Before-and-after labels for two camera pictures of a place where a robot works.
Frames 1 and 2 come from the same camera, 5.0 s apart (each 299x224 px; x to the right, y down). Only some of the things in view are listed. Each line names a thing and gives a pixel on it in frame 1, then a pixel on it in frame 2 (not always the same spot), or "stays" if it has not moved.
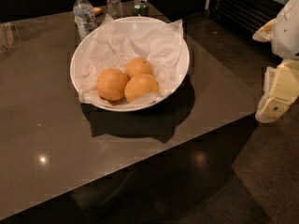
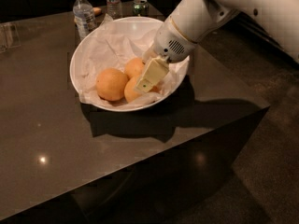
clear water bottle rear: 114,5 stays
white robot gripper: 287,32 → 169,44
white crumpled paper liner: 116,43 stays
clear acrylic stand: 9,36 stays
